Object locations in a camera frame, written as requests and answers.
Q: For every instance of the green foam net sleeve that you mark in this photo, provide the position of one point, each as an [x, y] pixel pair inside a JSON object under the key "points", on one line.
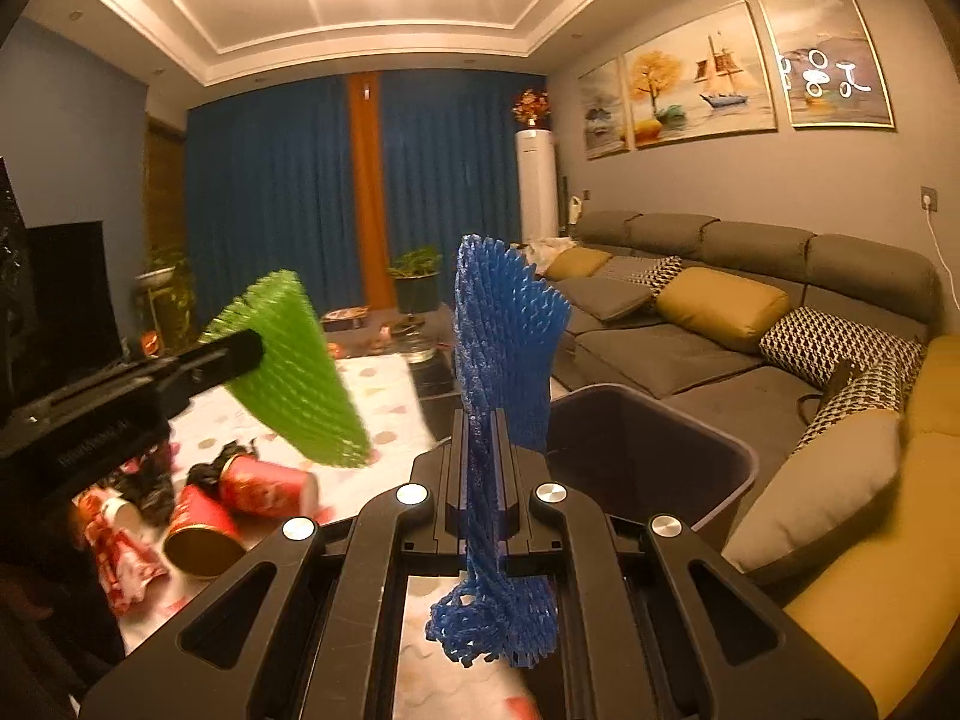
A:
{"points": [[296, 389]]}

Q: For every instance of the plant on wooden stand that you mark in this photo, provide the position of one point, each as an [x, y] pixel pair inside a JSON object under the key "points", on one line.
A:
{"points": [[166, 298]]}

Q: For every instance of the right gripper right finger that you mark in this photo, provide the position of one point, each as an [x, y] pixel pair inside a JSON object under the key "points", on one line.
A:
{"points": [[654, 623]]}

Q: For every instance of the mustard cushion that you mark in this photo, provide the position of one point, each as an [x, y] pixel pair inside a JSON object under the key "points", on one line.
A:
{"points": [[576, 262], [732, 311]]}

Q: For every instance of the sailboat tree painting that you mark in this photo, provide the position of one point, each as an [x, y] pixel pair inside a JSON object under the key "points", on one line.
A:
{"points": [[703, 79]]}

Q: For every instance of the white standing air conditioner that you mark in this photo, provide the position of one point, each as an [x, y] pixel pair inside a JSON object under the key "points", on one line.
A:
{"points": [[536, 173]]}

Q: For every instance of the red flower decoration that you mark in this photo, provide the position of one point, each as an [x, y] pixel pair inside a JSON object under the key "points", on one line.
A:
{"points": [[531, 109]]}

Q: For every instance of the red paper cup gold rim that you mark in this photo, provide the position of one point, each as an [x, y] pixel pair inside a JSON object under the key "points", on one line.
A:
{"points": [[202, 539]]}

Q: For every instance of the black white patterned cushion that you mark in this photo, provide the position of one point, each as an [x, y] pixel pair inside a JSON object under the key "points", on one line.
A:
{"points": [[655, 273]]}

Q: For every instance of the small black plastic bag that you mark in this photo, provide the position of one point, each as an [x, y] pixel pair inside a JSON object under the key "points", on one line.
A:
{"points": [[206, 476]]}

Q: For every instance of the potted green plant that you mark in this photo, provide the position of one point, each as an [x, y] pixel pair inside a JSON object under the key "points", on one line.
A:
{"points": [[416, 280]]}

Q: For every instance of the grey sectional sofa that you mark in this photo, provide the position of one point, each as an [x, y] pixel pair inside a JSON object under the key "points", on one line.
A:
{"points": [[821, 352]]}

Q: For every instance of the landscape painting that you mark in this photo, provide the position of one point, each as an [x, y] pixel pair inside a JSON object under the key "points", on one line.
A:
{"points": [[605, 129], [827, 64]]}

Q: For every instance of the mustard cushion near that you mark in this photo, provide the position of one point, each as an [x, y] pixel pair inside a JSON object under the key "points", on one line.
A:
{"points": [[732, 311]]}

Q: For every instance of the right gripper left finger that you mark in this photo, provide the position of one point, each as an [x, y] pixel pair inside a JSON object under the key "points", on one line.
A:
{"points": [[305, 625]]}

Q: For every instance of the mustard cushion far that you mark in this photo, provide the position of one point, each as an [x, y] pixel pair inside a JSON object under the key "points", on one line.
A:
{"points": [[576, 262]]}

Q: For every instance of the blue foam net sleeve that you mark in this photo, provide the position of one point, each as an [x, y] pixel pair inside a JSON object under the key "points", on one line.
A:
{"points": [[508, 324]]}

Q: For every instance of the orange curtain strip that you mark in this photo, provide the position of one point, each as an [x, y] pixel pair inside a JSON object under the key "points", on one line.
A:
{"points": [[368, 185]]}

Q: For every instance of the grey cushion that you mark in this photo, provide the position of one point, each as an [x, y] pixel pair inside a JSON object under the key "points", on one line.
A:
{"points": [[605, 300]]}

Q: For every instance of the right landscape painting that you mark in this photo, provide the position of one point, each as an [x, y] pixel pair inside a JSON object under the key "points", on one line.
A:
{"points": [[827, 64]]}

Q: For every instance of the left landscape painting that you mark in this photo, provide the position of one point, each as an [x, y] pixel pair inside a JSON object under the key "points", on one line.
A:
{"points": [[605, 129]]}

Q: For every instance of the black flat television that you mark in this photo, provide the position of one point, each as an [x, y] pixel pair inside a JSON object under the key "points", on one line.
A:
{"points": [[58, 321]]}

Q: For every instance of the beige cushion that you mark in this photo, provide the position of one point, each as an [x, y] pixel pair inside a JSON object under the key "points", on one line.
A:
{"points": [[826, 496]]}

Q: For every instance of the grey trash bin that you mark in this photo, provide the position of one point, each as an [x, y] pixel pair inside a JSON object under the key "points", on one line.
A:
{"points": [[638, 458]]}

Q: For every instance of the red white plastic wrapper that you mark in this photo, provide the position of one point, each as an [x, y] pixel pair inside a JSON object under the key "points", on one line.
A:
{"points": [[125, 566]]}

